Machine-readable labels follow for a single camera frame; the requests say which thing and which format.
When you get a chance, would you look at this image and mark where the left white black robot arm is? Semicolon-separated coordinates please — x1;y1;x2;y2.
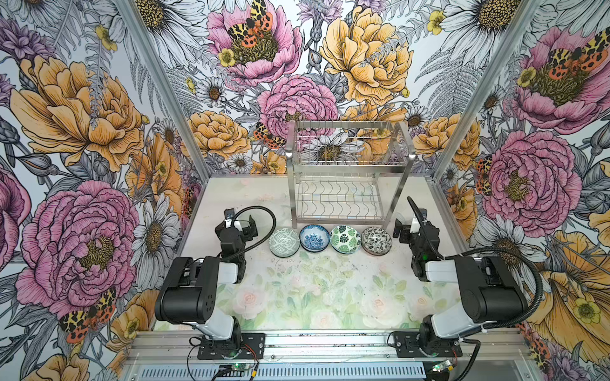
154;209;258;346

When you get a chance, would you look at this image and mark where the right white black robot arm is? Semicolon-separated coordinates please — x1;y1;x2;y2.
395;197;529;357

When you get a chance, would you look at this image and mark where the left aluminium frame post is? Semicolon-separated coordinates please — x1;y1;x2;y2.
117;1;210;185

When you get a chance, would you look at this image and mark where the dark leaf pattern bowl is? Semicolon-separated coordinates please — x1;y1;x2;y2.
362;227;392;257

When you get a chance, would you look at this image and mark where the right aluminium frame post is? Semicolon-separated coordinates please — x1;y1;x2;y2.
431;0;539;181

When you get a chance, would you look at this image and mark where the blue floral bowl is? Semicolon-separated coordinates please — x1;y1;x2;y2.
300;225;330;252

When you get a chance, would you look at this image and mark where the right green circuit board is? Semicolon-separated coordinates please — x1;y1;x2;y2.
424;360;454;374

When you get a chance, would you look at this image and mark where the aluminium frame post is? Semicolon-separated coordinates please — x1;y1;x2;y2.
431;0;539;181
117;1;210;185

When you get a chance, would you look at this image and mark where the white vented cable duct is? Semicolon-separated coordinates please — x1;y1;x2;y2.
130;362;427;380

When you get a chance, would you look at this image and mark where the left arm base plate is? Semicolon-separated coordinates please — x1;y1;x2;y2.
197;333;266;360

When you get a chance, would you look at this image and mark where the steel two-tier dish rack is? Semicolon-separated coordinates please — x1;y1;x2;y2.
285;121;417;228

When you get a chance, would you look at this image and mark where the green circuit board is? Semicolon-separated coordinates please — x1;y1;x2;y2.
424;360;454;374
214;363;260;380

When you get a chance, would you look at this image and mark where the aluminium front rail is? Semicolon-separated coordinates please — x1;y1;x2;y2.
125;329;530;365

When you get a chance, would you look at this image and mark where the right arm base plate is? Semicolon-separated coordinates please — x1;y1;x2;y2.
387;331;463;358

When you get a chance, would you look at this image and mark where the green leaf pattern bowl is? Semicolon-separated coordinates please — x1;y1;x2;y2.
330;225;362;255

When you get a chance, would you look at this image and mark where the left green circuit board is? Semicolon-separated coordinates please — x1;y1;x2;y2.
214;363;260;380

